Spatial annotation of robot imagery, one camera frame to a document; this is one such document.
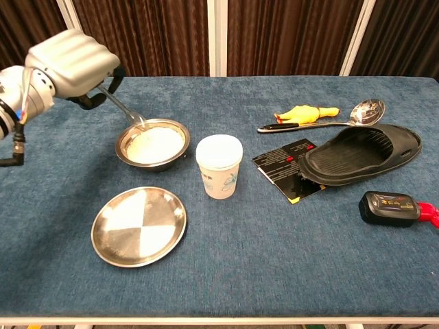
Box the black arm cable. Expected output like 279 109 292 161
0 121 27 169

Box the black and red device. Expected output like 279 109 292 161
358 191 439 230

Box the black rubber slipper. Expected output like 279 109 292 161
297 123 423 187

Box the white frame post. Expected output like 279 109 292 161
56 0 87 38
339 0 375 77
206 0 230 77

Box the white paper cup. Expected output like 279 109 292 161
195 134 244 201

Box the steel bowl with white contents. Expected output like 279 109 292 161
115 118 191 173

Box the blue table cloth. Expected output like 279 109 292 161
0 75 439 319

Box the flat steel plate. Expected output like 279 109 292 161
90 186 189 269

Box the dark brown curtain panel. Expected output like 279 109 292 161
227 0 364 77
0 0 69 71
72 0 211 77
349 0 439 82

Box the black printed booklet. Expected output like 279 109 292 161
252 138 327 206

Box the steel ladle black handle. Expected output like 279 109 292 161
257 98 386 134

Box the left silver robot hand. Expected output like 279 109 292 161
24 28 126 111

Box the yellow rubber chicken toy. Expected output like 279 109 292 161
274 105 342 125

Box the small metal spoon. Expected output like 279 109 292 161
97 84 149 127

